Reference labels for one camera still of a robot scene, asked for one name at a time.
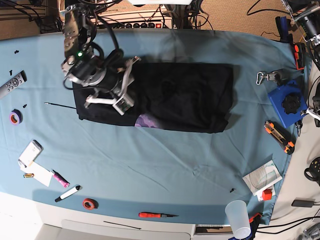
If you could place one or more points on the black power adapter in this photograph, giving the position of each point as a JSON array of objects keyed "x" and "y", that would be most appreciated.
[{"x": 302, "y": 203}]

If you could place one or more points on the white paper card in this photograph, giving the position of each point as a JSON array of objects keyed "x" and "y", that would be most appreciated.
[{"x": 41, "y": 174}]

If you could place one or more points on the silver carabiner clip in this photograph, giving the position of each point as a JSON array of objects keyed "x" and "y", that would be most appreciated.
[{"x": 259, "y": 77}]

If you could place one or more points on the orange black utility knife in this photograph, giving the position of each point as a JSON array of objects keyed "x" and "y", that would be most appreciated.
[{"x": 280, "y": 135}]

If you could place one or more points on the black zip tie on ledge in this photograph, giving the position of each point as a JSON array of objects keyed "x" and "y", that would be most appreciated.
[{"x": 123, "y": 225}]

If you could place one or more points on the small red cube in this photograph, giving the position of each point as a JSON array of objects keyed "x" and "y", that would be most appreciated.
[{"x": 267, "y": 194}]

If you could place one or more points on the blue box with knob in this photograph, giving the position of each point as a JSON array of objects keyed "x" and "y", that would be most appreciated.
[{"x": 288, "y": 102}]

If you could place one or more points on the light blue table cloth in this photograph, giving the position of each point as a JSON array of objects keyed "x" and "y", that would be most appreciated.
[{"x": 129, "y": 170}]

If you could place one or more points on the pink tube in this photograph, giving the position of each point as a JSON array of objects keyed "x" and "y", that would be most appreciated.
[{"x": 60, "y": 179}]

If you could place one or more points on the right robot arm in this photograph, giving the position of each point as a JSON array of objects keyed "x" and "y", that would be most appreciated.
[{"x": 86, "y": 65}]

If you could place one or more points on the purple tape roll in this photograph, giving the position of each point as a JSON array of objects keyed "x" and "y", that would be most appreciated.
[{"x": 15, "y": 117}]

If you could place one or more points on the red tape roll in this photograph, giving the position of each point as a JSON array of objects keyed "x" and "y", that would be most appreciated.
[{"x": 90, "y": 204}]

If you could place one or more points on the white power bank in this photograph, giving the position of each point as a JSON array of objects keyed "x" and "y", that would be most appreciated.
[{"x": 30, "y": 153}]

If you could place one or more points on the red handled screwdriver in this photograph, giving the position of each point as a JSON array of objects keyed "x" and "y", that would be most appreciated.
[{"x": 155, "y": 215}]

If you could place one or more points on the grey remote control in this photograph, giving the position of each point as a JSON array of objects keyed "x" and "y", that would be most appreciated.
[{"x": 16, "y": 81}]

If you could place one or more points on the white marker pen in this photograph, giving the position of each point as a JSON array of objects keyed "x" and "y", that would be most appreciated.
[{"x": 68, "y": 193}]

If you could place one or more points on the blue clamp tool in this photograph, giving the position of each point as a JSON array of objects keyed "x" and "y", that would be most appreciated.
[{"x": 283, "y": 24}]

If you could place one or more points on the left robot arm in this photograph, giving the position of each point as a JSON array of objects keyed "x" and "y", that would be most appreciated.
[{"x": 306, "y": 14}]

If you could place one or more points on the gold AA battery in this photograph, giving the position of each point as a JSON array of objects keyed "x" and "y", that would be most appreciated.
[{"x": 28, "y": 175}]

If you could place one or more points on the orange black tool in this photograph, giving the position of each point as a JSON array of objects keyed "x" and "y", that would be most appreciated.
[{"x": 299, "y": 55}]

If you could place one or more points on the translucent plastic cup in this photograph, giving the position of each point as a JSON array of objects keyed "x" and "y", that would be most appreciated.
[{"x": 238, "y": 218}]

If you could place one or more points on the white power strip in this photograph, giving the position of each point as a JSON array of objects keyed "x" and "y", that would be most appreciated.
[{"x": 141, "y": 19}]

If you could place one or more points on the black t-shirt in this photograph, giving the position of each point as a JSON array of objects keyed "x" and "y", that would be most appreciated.
[{"x": 186, "y": 97}]

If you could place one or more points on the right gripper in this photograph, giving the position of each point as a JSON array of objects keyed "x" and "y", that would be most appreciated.
[{"x": 121, "y": 100}]

